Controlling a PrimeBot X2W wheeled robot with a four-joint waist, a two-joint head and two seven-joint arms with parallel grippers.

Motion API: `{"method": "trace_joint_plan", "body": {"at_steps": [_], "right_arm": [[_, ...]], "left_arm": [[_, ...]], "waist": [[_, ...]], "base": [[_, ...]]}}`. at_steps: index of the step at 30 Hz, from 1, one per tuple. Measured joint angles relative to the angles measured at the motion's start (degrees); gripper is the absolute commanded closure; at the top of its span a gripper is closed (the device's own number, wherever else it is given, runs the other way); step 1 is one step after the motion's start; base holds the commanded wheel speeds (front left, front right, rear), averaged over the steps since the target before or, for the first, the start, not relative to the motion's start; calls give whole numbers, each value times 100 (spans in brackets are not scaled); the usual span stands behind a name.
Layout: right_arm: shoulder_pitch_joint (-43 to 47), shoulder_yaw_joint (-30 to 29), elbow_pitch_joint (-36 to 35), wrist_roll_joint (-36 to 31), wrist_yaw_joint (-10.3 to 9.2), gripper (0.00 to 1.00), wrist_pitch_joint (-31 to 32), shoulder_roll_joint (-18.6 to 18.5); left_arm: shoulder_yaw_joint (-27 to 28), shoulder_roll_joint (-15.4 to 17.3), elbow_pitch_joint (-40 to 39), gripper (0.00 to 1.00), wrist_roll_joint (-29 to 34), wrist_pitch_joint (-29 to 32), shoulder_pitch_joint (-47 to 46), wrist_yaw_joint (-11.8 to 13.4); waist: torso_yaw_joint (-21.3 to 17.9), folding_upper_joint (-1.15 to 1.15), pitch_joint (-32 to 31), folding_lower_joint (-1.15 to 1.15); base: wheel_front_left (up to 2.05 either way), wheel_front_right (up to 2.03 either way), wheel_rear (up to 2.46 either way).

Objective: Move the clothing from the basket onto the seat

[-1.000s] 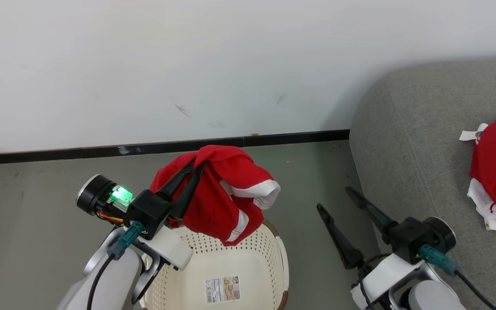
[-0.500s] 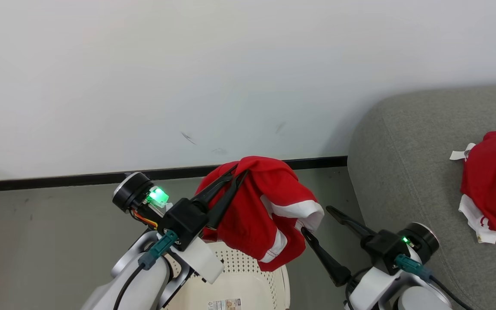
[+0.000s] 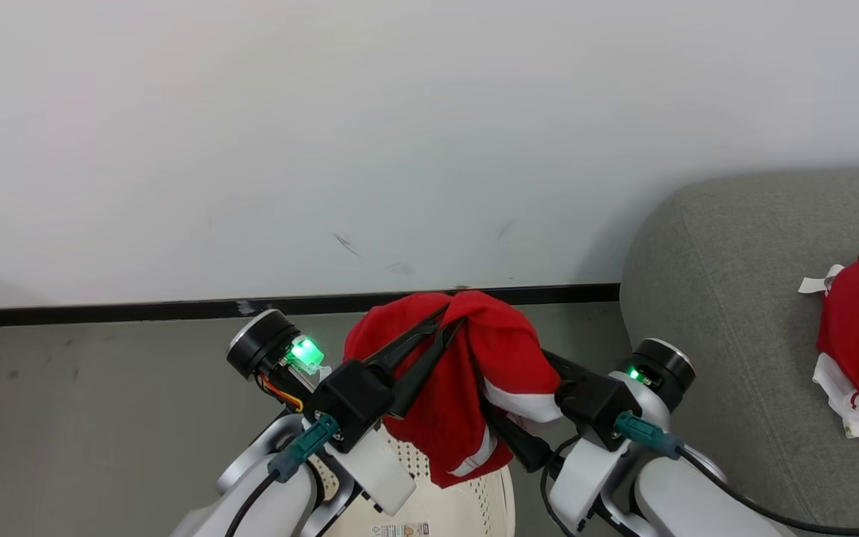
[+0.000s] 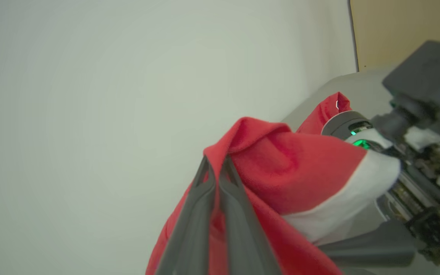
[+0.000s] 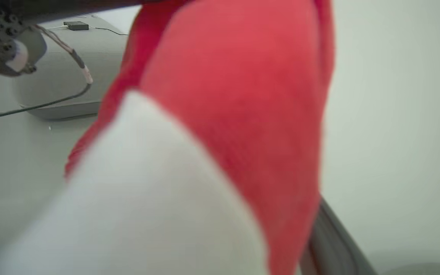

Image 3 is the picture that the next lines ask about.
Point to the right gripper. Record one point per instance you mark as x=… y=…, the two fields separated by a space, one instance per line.
x=664 y=369

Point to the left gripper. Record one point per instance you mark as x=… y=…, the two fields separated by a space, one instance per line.
x=262 y=347

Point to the red garment with white stripes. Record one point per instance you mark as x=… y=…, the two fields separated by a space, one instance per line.
x=444 y=403

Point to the pink perforated laundry basket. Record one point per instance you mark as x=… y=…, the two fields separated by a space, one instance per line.
x=474 y=507

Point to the grey fabric sofa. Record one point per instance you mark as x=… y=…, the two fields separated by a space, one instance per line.
x=735 y=298

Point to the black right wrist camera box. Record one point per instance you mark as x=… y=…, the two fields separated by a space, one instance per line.
x=597 y=406

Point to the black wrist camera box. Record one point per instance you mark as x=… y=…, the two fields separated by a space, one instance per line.
x=597 y=406
x=347 y=399

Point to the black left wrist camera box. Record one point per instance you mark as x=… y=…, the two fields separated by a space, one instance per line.
x=347 y=399

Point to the black wall baseboard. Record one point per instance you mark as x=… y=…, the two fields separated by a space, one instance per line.
x=101 y=312

